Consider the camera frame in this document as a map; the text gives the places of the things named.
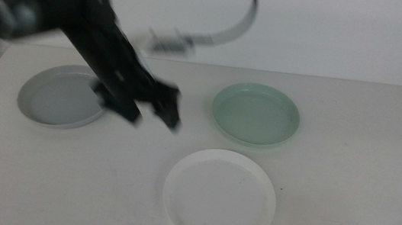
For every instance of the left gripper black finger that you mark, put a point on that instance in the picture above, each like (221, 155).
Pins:
(121, 108)
(166, 104)

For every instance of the grey shallow bowl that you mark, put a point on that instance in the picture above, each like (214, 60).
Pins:
(52, 104)

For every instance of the pale green shallow bowl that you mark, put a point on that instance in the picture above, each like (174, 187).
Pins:
(256, 115)

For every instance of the white shallow bowl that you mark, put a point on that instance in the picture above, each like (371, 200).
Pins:
(219, 199)

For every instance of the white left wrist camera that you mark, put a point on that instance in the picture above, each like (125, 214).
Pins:
(171, 45)

